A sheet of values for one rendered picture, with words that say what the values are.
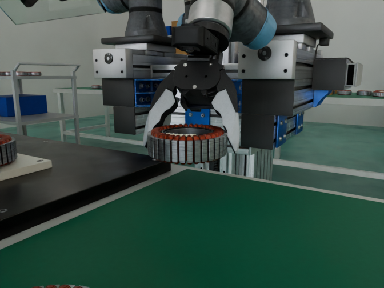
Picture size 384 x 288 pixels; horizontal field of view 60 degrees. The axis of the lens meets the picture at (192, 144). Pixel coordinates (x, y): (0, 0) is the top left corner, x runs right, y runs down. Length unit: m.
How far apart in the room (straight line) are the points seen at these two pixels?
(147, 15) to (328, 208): 0.92
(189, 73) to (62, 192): 0.24
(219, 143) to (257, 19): 0.30
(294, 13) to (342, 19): 6.02
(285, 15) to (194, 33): 0.55
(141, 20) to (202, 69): 0.71
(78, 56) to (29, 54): 1.11
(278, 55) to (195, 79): 0.37
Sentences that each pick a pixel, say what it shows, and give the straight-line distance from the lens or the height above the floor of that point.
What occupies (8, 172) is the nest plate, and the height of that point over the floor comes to 0.78.
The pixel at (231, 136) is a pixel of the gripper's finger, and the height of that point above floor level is 0.83.
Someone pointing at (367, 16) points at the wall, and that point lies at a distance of 6.94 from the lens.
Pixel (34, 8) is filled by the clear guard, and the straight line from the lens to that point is 0.67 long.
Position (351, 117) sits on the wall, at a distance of 6.92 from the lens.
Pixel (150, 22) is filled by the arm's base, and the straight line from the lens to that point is 1.20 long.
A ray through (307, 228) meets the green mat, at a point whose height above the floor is 0.75.
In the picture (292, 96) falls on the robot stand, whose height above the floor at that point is 0.86.
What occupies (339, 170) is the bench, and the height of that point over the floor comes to 0.19.
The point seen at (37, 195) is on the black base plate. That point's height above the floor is 0.77.
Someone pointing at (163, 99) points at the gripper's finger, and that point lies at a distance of 0.50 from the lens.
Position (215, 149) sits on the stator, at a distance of 0.43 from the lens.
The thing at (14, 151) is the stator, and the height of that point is 0.80.
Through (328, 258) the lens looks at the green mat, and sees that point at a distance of 0.34.
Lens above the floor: 0.91
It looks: 12 degrees down
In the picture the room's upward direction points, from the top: straight up
